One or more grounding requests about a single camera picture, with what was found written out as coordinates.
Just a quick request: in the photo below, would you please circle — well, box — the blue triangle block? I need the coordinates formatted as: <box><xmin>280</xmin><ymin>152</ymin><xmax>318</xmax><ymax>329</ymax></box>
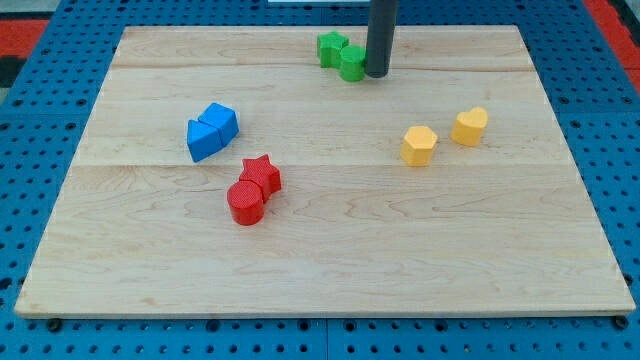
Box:
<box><xmin>187</xmin><ymin>120</ymin><xmax>222</xmax><ymax>162</ymax></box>

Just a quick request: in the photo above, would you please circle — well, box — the yellow hexagon block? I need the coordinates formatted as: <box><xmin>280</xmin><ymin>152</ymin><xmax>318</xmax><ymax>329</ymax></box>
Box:
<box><xmin>400</xmin><ymin>126</ymin><xmax>438</xmax><ymax>167</ymax></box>

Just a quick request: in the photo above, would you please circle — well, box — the green star block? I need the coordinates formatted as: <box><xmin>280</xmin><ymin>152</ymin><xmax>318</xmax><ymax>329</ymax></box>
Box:
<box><xmin>316</xmin><ymin>31</ymin><xmax>350</xmax><ymax>68</ymax></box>

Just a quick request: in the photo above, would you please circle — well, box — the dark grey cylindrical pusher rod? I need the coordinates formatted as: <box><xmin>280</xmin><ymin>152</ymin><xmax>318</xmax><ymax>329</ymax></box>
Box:
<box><xmin>365</xmin><ymin>0</ymin><xmax>399</xmax><ymax>78</ymax></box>

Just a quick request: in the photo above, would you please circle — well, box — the blue cube block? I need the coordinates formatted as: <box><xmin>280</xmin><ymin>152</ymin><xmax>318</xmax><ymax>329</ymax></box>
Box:
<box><xmin>198</xmin><ymin>103</ymin><xmax>239</xmax><ymax>147</ymax></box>

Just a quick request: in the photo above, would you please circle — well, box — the yellow heart block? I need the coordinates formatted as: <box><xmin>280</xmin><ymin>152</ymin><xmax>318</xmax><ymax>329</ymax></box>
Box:
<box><xmin>450</xmin><ymin>107</ymin><xmax>489</xmax><ymax>147</ymax></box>

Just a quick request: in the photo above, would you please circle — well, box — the red star block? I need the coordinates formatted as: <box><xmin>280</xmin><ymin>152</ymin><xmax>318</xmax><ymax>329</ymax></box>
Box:
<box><xmin>239</xmin><ymin>154</ymin><xmax>282</xmax><ymax>203</ymax></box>

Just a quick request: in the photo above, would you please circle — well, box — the red cylinder block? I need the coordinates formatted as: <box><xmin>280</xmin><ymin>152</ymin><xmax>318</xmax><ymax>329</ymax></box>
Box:
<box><xmin>227</xmin><ymin>181</ymin><xmax>264</xmax><ymax>226</ymax></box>

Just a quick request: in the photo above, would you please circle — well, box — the green cylinder block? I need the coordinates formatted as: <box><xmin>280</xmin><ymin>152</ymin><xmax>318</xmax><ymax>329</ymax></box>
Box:
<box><xmin>339</xmin><ymin>45</ymin><xmax>366</xmax><ymax>82</ymax></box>

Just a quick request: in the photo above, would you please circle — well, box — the light wooden board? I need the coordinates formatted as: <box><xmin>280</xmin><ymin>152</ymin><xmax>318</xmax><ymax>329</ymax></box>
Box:
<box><xmin>15</xmin><ymin>26</ymin><xmax>636</xmax><ymax>319</ymax></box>

